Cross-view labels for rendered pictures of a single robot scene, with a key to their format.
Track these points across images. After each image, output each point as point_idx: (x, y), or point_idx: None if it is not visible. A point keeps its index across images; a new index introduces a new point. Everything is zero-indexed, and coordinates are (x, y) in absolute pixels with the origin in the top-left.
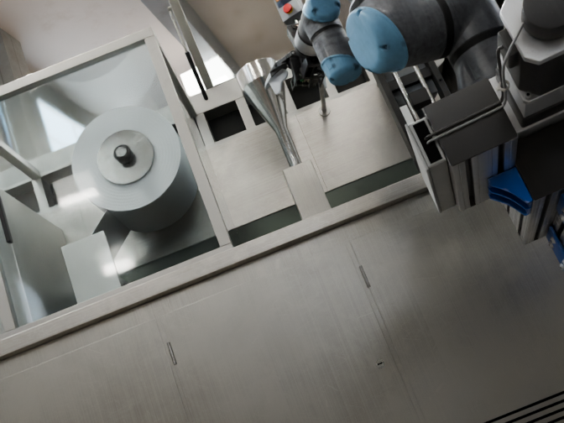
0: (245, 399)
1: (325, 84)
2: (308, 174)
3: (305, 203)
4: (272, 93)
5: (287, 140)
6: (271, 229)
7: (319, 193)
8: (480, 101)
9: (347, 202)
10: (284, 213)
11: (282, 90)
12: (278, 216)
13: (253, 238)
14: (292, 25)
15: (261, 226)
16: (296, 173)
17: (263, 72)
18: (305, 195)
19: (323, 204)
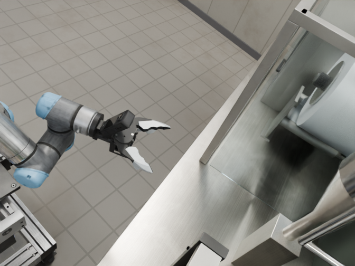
0: None
1: (133, 165)
2: (265, 235)
3: (257, 233)
4: (328, 188)
5: (301, 218)
6: (348, 248)
7: (253, 245)
8: None
9: (144, 205)
10: (353, 262)
11: (338, 205)
12: (354, 255)
13: (350, 232)
14: (122, 112)
15: (354, 239)
16: (271, 225)
17: (342, 167)
18: (259, 234)
19: (248, 248)
